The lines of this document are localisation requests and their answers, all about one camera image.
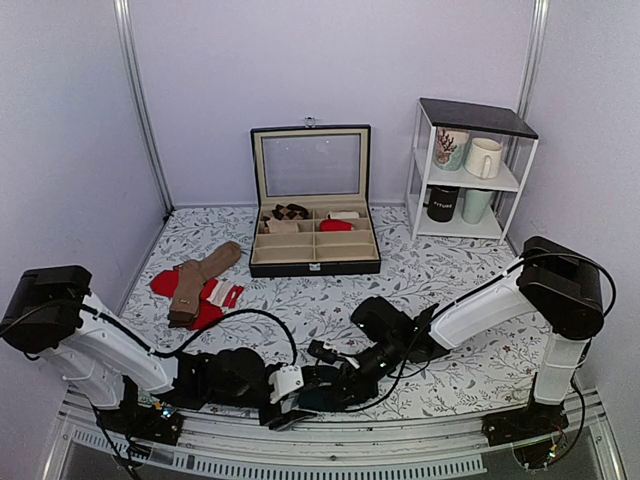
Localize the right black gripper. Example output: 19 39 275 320
327 337 404 411

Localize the dark green christmas sock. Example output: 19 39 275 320
297 365 347 412

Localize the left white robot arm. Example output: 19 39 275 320
1 265 346 434

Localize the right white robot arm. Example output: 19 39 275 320
298 236 611 436

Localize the red striped sock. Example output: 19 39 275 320
150 267 245 331

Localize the red rolled sock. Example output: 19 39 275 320
319 219 354 233

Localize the black compartment storage box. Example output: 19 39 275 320
249 124 381 278

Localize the cream rolled sock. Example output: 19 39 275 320
327 210 359 220

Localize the brown sock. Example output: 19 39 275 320
168 241 241 328

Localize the argyle rolled sock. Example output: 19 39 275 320
272 203 310 221

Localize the black ceramic mug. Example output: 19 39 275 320
427 186 459 223

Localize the mint green mug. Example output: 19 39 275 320
461 189 493 225

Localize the white two-tier shelf rack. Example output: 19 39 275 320
405 98 539 243

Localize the floral ceramic mug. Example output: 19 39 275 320
434 127 469 171

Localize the cream ceramic mug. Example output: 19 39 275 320
464 137 503 180

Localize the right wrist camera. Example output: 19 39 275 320
323 342 360 369

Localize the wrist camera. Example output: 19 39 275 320
323 342 360 369
268 366 304 404

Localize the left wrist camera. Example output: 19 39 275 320
268 366 304 404

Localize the aluminium front rail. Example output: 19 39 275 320
42 387 629 480

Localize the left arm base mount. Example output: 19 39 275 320
95 377 184 446

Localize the left black cable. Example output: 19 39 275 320
0 297 299 369

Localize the black cable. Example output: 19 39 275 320
324 252 617 414
0 297 299 369

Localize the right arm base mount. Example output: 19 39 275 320
481 375 569 446

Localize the right black cable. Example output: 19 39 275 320
324 252 617 414

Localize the right aluminium frame post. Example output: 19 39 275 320
517 0 550 120

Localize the aluminium frame post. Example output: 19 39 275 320
113 0 175 222
517 0 550 120

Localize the left aluminium frame post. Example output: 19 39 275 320
113 0 175 222

